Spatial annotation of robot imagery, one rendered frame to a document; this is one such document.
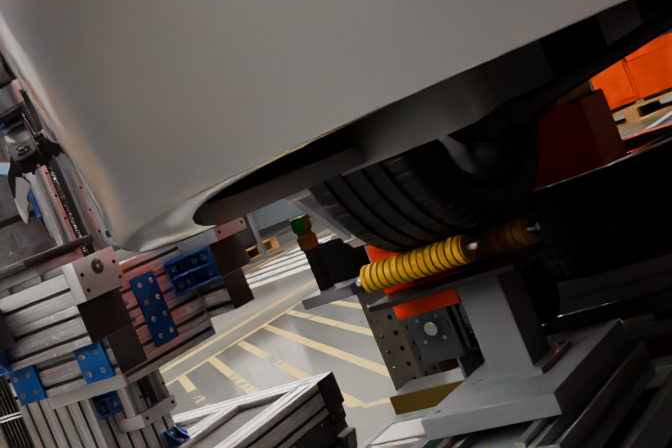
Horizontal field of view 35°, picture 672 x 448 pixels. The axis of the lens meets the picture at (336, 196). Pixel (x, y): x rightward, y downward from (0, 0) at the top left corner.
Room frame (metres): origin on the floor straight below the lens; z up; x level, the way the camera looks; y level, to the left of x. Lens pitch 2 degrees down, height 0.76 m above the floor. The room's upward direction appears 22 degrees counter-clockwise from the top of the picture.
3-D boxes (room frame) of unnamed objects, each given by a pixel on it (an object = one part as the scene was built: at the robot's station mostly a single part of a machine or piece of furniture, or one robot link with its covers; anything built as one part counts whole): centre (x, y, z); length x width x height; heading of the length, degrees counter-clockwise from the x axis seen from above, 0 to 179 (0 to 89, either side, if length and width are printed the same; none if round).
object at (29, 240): (2.44, 0.71, 0.87); 0.15 x 0.15 x 0.10
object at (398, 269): (2.10, -0.09, 0.51); 0.29 x 0.06 x 0.06; 55
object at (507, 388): (2.15, -0.22, 0.32); 0.40 x 0.30 x 0.28; 145
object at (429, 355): (2.44, -0.25, 0.26); 0.42 x 0.18 x 0.35; 55
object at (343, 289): (2.95, 0.00, 0.44); 0.43 x 0.17 x 0.03; 145
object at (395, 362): (2.97, -0.02, 0.21); 0.10 x 0.10 x 0.42; 55
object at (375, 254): (2.23, -0.11, 0.48); 0.16 x 0.12 x 0.17; 55
